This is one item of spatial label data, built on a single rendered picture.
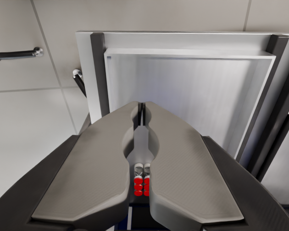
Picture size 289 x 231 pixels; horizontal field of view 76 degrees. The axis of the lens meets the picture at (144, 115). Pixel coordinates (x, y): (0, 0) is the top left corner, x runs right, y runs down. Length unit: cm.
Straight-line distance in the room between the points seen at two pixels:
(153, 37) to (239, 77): 17
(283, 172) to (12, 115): 168
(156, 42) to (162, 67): 4
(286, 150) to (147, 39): 40
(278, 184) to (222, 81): 37
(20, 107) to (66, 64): 54
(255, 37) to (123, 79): 23
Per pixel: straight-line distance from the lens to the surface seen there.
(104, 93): 34
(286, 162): 58
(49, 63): 140
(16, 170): 221
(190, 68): 34
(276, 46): 37
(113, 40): 33
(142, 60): 33
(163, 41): 33
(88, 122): 109
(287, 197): 71
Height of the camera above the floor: 120
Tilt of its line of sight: 57 degrees down
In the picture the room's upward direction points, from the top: 180 degrees counter-clockwise
